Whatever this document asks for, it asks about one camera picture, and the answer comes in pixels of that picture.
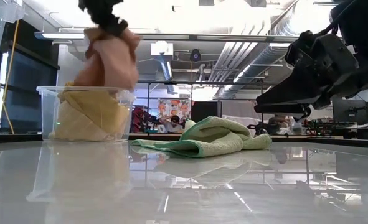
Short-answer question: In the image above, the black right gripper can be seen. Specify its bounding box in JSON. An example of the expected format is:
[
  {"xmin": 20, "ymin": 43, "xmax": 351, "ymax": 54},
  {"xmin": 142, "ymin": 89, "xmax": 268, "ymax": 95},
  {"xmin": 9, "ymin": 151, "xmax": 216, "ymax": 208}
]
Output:
[{"xmin": 253, "ymin": 33, "xmax": 361, "ymax": 123}]

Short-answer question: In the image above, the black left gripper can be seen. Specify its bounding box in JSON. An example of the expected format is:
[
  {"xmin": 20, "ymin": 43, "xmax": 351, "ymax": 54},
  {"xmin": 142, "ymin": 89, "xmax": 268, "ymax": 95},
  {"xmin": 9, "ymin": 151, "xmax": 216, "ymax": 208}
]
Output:
[{"xmin": 78, "ymin": 0, "xmax": 130, "ymax": 38}]

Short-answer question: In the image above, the pink towel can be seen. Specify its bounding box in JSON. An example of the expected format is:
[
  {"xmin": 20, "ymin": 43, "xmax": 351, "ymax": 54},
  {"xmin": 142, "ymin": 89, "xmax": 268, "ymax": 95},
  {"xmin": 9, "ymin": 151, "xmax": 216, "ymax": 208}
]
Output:
[{"xmin": 73, "ymin": 27, "xmax": 141, "ymax": 91}]

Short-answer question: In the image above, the pale green teal-edged towel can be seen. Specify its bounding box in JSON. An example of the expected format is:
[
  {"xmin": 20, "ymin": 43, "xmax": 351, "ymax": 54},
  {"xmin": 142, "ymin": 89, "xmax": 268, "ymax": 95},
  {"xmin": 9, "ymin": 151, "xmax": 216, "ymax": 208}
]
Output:
[{"xmin": 130, "ymin": 115, "xmax": 273, "ymax": 159}]

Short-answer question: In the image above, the person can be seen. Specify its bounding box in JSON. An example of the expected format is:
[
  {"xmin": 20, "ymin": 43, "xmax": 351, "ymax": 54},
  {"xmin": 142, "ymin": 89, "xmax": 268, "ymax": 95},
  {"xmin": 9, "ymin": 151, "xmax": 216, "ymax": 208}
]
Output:
[
  {"xmin": 158, "ymin": 114, "xmax": 185, "ymax": 134},
  {"xmin": 267, "ymin": 114, "xmax": 294, "ymax": 136}
]

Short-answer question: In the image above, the white ceiling box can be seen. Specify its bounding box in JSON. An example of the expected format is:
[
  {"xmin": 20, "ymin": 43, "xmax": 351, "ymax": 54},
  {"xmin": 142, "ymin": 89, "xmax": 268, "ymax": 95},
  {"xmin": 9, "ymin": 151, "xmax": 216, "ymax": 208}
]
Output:
[{"xmin": 150, "ymin": 41, "xmax": 174, "ymax": 57}]

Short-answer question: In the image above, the wide dark background monitor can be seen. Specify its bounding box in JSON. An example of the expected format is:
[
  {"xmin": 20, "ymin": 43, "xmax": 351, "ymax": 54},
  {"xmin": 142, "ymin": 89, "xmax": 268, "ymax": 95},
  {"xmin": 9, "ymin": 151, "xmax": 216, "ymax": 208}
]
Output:
[{"xmin": 332, "ymin": 97, "xmax": 368, "ymax": 124}]

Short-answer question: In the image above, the black background monitor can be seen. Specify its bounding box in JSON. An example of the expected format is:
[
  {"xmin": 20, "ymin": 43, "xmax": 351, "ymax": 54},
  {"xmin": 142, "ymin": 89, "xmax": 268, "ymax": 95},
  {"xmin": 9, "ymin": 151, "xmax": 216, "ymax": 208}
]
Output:
[{"xmin": 191, "ymin": 101, "xmax": 220, "ymax": 123}]

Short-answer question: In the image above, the overhead rig crossbar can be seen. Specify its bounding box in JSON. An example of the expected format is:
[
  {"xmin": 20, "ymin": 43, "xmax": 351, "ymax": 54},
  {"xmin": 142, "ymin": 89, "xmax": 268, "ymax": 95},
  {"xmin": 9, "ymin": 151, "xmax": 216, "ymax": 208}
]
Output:
[{"xmin": 34, "ymin": 30, "xmax": 300, "ymax": 44}]

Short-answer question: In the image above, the red background object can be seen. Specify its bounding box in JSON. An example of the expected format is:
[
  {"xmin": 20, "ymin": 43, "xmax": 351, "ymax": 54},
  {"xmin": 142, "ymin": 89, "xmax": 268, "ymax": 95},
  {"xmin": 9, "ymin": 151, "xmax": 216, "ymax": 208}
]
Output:
[{"xmin": 131, "ymin": 106, "xmax": 153, "ymax": 134}]

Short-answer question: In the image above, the orange print poster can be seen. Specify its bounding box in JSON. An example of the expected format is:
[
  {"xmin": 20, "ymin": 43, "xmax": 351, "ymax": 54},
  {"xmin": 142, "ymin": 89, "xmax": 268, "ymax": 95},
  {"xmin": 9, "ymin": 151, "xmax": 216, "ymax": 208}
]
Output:
[{"xmin": 157, "ymin": 98, "xmax": 192, "ymax": 125}]

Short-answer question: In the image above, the dark glass partition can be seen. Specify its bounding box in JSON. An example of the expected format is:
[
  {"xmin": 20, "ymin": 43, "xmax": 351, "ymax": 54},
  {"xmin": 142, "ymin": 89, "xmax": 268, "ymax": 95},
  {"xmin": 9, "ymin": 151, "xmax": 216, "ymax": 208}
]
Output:
[{"xmin": 0, "ymin": 23, "xmax": 60, "ymax": 134}]

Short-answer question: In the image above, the black aluminium table frame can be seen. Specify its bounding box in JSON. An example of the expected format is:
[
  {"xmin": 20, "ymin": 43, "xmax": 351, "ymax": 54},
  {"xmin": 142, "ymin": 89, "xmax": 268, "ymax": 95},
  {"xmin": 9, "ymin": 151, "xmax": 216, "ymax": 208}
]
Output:
[{"xmin": 0, "ymin": 133, "xmax": 368, "ymax": 149}]

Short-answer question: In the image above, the silver spiral ventilation duct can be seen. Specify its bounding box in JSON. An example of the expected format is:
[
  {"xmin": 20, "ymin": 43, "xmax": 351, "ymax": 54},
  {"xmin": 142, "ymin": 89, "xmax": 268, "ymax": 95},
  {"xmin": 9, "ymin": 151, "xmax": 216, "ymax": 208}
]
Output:
[{"xmin": 220, "ymin": 0, "xmax": 306, "ymax": 99}]

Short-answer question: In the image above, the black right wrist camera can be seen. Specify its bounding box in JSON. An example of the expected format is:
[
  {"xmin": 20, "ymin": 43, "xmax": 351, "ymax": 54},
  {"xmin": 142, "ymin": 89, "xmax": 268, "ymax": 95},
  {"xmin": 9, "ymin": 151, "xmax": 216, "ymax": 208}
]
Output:
[{"xmin": 284, "ymin": 30, "xmax": 316, "ymax": 68}]

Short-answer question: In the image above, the round black ceiling camera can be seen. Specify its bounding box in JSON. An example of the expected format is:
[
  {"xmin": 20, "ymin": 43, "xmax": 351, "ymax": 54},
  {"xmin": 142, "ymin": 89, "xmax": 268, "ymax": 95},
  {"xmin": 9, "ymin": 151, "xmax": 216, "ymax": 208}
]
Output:
[{"xmin": 189, "ymin": 49, "xmax": 202, "ymax": 62}]

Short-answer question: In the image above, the yellow cable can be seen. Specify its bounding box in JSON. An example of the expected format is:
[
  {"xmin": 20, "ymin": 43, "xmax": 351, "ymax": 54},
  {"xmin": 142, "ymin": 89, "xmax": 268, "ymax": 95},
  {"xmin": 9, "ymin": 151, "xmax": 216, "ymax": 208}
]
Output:
[{"xmin": 0, "ymin": 19, "xmax": 20, "ymax": 135}]

